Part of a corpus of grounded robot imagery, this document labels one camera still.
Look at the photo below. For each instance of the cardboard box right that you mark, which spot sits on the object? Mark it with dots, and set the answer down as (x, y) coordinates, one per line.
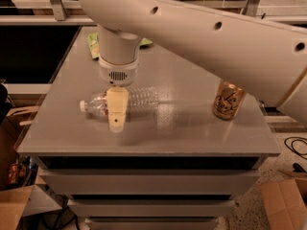
(285, 203)

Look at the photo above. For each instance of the clear plastic water bottle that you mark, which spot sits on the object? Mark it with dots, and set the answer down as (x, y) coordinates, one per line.
(141, 100)

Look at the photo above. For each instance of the grey drawer cabinet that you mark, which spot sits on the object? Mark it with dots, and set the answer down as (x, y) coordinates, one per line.
(174, 166)

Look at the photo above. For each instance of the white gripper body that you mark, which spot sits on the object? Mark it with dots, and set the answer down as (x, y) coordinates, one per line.
(118, 75)

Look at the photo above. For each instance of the gold LaCroix soda can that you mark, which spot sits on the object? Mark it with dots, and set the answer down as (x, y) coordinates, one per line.
(228, 100)

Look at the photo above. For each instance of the cardboard box left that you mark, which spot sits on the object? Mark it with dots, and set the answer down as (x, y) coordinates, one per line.
(12, 206)

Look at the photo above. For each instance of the metal shelf rack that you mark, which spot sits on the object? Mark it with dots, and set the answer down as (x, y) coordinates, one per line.
(285, 11)

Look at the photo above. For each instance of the cardboard box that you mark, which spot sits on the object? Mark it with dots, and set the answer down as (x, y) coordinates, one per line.
(12, 206)
(285, 203)

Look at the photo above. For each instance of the green snack bag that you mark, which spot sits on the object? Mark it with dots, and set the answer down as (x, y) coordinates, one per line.
(93, 44)

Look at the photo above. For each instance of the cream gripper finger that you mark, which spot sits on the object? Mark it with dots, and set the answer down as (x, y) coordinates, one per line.
(117, 105)

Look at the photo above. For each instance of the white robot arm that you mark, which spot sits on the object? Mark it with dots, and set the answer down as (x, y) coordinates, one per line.
(267, 59)

